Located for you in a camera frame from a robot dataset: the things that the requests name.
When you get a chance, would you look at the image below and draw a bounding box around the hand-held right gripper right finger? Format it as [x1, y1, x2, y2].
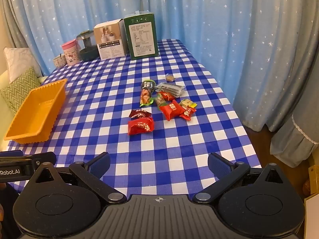
[192, 153, 291, 204]

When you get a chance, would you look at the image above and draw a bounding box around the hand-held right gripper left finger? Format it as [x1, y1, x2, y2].
[30, 152, 127, 204]

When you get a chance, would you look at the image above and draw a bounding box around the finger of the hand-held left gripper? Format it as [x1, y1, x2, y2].
[0, 151, 57, 167]

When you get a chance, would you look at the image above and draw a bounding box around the orange plastic tray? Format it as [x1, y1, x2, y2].
[4, 78, 68, 144]

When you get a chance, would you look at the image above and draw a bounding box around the large red snack packet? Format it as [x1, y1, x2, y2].
[128, 117, 154, 136]

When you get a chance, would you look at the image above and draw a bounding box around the small red white snack packet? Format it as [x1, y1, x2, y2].
[179, 107, 197, 120]

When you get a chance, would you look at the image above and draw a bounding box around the dark brown red snack packet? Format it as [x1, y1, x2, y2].
[129, 109, 152, 119]

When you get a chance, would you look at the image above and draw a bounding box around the medium red snack packet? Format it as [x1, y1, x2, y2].
[159, 100, 185, 121]

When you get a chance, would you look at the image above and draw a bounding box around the small green snack packet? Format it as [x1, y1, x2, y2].
[155, 96, 168, 110]

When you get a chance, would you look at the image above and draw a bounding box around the small red orange snack packet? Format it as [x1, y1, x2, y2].
[159, 91, 176, 101]

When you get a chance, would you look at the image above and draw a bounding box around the clear grey snack packet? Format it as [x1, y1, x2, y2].
[155, 82, 187, 97]

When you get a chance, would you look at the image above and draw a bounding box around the blue white checked tablecloth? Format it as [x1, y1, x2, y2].
[5, 39, 262, 205]

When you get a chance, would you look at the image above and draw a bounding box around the pale yellow sofa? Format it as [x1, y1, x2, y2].
[0, 70, 15, 150]

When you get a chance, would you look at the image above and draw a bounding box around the green zigzag pillow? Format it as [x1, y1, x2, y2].
[0, 66, 41, 116]

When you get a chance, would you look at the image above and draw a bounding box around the blue cloth with lace trim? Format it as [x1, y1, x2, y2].
[270, 97, 319, 168]

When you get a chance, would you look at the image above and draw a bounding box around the yellow wooden panel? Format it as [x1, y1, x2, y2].
[308, 166, 319, 196]

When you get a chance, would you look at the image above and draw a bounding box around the small patterned mug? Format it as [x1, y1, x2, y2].
[52, 54, 67, 68]

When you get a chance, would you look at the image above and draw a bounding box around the white textured pillow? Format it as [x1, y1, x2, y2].
[3, 47, 43, 84]

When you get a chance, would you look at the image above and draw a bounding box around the pink cartoon cup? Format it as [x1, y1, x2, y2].
[61, 39, 81, 66]

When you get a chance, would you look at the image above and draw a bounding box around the white panel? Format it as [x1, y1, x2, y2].
[304, 193, 319, 239]

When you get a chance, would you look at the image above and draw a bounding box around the dark green glass humidifier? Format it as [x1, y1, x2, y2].
[76, 30, 99, 61]

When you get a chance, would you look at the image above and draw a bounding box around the white cardboard box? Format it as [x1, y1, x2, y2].
[93, 19, 129, 60]

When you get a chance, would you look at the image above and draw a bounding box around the green cardboard box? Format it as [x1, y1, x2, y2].
[123, 11, 159, 61]

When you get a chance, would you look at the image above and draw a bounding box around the grey curtain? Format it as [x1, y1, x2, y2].
[0, 0, 28, 53]

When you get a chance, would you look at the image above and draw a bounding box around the blue star curtain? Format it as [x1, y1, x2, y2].
[7, 0, 319, 130]

